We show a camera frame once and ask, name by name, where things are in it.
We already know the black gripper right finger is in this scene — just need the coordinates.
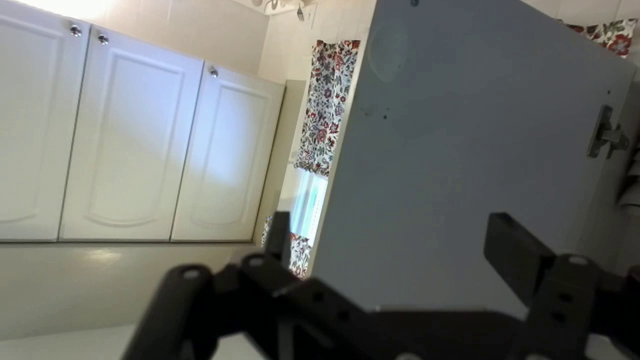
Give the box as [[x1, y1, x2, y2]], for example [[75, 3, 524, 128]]
[[485, 213, 640, 360]]

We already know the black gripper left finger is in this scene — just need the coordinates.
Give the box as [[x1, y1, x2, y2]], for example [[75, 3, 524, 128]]
[[121, 210, 370, 360]]

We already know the beige cabinet side panel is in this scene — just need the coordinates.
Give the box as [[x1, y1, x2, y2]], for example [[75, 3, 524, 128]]
[[254, 79, 308, 245]]

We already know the short floral cafe curtain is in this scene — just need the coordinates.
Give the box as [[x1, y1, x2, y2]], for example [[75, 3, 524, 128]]
[[262, 217, 317, 281]]

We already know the bright kitchen window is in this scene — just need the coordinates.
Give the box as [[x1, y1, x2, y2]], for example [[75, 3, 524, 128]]
[[279, 165, 333, 240]]

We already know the floral patterned window curtain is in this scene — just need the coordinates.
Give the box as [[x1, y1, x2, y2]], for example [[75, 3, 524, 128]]
[[295, 37, 364, 180]]

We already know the floral patterned fabric piece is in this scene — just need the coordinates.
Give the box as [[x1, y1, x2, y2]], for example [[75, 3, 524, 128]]
[[567, 17, 640, 62]]

